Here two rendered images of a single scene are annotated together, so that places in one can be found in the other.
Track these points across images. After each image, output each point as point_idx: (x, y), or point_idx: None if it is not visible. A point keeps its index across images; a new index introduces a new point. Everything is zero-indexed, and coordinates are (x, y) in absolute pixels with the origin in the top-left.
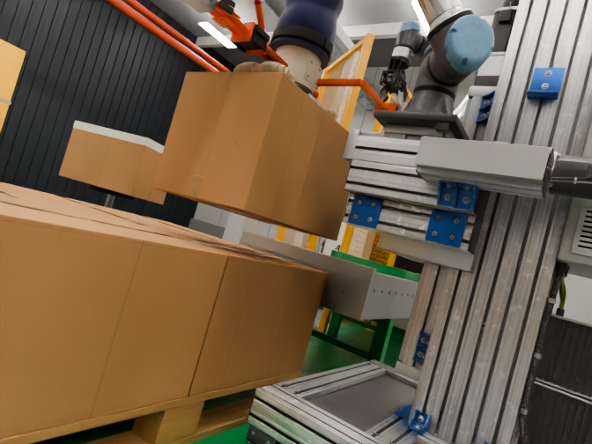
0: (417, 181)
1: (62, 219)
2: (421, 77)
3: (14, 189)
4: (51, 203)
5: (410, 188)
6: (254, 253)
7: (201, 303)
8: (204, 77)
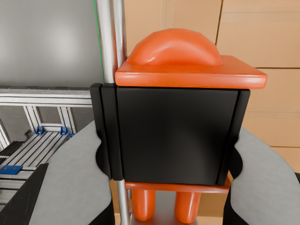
0: (5, 185)
1: (136, 8)
2: None
3: (296, 51)
4: (229, 50)
5: (13, 181)
6: None
7: None
8: (205, 207)
